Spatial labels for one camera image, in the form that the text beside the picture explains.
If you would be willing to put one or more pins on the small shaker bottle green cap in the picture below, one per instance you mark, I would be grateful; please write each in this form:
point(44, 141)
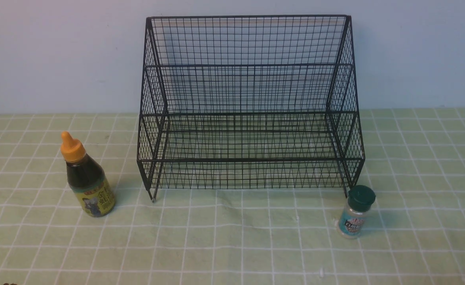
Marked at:
point(360, 200)

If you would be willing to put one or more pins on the dark sauce bottle orange cap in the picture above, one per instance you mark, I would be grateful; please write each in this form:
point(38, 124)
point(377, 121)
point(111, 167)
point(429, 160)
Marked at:
point(86, 178)

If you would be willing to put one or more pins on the green checkered tablecloth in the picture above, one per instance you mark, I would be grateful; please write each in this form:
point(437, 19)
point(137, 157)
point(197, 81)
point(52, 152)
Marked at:
point(414, 234)

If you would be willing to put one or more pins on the black wire mesh shelf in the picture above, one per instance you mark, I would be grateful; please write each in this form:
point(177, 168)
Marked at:
point(249, 102)

